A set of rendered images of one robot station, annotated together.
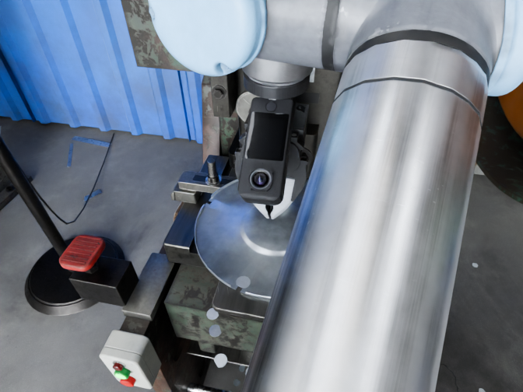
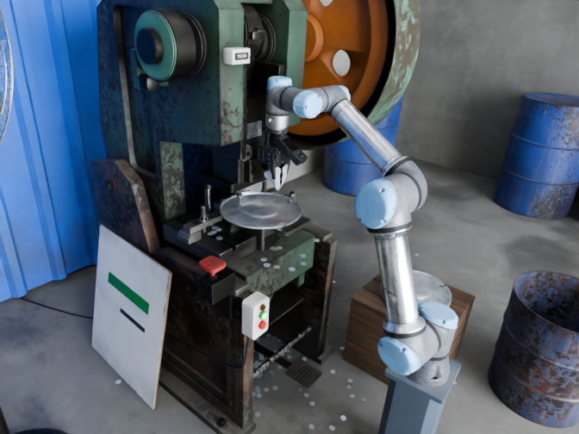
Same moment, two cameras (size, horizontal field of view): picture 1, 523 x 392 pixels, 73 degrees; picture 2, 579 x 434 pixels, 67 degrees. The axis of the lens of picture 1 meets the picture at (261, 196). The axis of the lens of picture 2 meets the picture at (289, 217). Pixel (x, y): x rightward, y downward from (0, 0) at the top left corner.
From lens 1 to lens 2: 1.26 m
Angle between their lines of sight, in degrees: 54
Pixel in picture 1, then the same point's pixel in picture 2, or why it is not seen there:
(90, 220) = not seen: outside the picture
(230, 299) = (287, 228)
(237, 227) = (251, 217)
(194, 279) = (241, 264)
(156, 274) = not seen: hidden behind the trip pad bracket
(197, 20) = (314, 106)
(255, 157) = (294, 150)
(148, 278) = not seen: hidden behind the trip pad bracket
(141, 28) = (225, 128)
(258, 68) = (283, 124)
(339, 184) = (356, 118)
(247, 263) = (273, 220)
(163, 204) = (19, 376)
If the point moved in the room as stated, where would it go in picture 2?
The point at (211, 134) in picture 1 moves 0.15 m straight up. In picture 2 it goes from (146, 216) to (142, 178)
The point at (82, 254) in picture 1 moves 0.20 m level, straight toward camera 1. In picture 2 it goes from (216, 262) to (283, 257)
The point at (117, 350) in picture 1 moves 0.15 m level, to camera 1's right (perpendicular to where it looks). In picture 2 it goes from (257, 300) to (280, 276)
